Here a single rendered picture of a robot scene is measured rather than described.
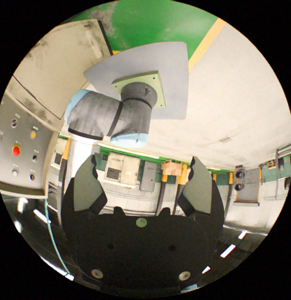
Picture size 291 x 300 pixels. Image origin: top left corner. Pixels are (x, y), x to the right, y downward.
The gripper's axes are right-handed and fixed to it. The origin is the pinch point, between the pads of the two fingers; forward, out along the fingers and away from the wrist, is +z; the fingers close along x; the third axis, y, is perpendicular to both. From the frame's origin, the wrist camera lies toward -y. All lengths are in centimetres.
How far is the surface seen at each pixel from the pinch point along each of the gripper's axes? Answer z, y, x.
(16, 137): -1, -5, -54
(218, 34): 42, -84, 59
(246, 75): 51, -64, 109
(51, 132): 20, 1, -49
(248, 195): 91, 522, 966
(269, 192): -74, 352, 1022
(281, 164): -12, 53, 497
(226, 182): 400, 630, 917
